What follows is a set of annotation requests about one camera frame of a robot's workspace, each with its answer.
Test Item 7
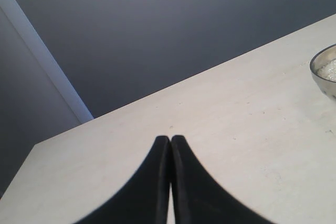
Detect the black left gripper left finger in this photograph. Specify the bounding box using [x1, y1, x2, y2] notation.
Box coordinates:
[77, 136, 171, 223]

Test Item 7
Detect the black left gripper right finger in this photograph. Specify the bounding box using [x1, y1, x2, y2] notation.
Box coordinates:
[171, 135, 272, 223]

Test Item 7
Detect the steel bowl of rice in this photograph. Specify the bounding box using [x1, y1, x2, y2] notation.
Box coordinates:
[310, 44, 335, 102]

